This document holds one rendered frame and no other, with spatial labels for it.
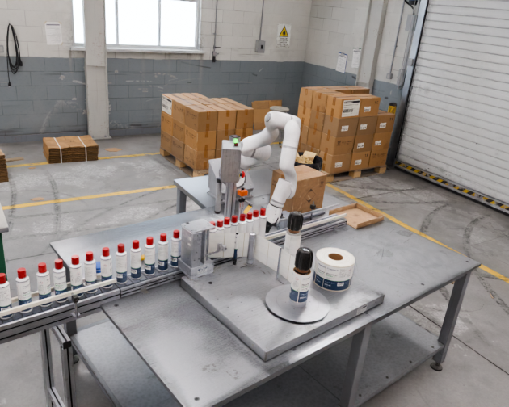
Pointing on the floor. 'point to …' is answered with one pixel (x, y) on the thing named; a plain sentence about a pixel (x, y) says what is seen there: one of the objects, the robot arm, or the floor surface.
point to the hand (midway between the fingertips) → (267, 229)
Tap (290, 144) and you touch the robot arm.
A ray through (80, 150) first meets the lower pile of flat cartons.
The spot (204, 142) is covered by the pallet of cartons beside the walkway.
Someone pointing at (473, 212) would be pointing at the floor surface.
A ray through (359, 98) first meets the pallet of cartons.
